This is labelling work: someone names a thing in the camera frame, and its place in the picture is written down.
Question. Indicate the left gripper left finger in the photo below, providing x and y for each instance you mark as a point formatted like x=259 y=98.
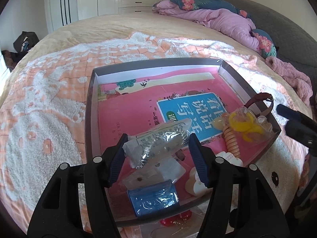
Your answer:
x=74 y=202

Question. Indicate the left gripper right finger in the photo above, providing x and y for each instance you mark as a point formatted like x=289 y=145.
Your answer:
x=242 y=203

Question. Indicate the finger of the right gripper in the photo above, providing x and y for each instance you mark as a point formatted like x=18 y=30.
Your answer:
x=299 y=127

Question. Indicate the dark red wrist watch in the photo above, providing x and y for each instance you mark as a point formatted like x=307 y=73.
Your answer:
x=265 y=101

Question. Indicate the yellow rings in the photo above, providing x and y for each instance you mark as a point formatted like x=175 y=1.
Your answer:
x=245 y=126

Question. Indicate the cream hair claw clip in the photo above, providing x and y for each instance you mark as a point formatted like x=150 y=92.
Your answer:
x=197 y=184

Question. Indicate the red earrings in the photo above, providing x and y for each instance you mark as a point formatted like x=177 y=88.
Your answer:
x=186 y=224

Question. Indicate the blue box of pins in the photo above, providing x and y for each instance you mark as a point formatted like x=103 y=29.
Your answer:
x=150 y=201

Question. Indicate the pink knitted blanket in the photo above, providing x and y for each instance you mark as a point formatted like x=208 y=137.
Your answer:
x=299 y=81

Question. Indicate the grey headboard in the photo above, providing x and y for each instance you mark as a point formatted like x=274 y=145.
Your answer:
x=295 y=44

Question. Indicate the orange white plush blanket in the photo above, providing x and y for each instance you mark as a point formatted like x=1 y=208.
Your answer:
x=44 y=101

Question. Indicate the pink quilt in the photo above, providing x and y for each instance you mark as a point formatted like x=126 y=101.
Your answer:
x=222 y=20

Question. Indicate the pink children's book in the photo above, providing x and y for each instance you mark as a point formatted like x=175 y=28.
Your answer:
x=137 y=105

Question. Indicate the grey cardboard box tray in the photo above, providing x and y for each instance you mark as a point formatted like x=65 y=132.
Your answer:
x=170 y=138

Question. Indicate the beige bed cover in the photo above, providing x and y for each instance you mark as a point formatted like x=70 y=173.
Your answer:
x=102 y=28

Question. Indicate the floral dark blue pillow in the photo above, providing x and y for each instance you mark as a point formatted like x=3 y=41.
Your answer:
x=267 y=47

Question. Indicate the black bag on floor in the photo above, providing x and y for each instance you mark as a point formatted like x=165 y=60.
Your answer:
x=25 y=41

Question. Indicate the white door with hangers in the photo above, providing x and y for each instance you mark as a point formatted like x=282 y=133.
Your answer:
x=60 y=13

